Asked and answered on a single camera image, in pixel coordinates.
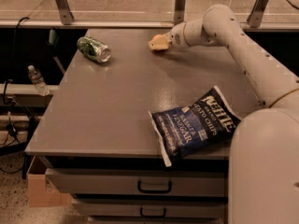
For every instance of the yellow-white gripper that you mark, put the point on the yellow-white gripper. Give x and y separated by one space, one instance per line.
177 36

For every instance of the orange fruit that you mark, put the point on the orange fruit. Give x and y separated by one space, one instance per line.
153 45

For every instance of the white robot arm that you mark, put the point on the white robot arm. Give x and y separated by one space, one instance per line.
264 153

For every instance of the green soda can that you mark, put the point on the green soda can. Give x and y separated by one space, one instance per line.
93 49

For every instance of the blue Kettle chips bag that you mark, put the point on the blue Kettle chips bag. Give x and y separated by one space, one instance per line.
183 131

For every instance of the grey drawer cabinet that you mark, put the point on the grey drawer cabinet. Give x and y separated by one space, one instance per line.
97 141

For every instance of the clear plastic water bottle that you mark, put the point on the clear plastic water bottle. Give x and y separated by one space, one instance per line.
38 81

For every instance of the cardboard box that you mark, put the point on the cardboard box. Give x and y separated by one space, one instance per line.
41 192

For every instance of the middle metal railing bracket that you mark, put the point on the middle metal railing bracket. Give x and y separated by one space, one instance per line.
179 11

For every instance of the metal railing bracket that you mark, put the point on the metal railing bracket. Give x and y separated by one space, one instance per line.
179 11
66 15
256 15

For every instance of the left metal railing bracket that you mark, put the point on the left metal railing bracket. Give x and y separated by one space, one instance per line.
66 15

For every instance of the right metal railing bracket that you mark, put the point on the right metal railing bracket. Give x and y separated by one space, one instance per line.
256 15

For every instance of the top drawer black handle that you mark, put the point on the top drawer black handle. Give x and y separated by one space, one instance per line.
151 188

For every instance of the drawer black handle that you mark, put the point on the drawer black handle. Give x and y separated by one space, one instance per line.
152 212
151 188

